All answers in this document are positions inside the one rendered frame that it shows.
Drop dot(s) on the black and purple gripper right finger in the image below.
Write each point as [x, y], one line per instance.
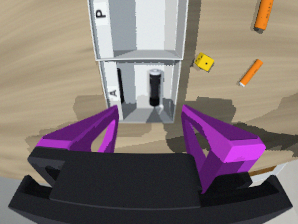
[232, 150]

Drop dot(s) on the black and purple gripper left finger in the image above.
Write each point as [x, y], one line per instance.
[80, 135]

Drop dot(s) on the grey three-compartment bin rack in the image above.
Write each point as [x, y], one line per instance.
[147, 34]

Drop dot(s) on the orange battery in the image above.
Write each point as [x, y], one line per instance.
[250, 73]
[263, 14]

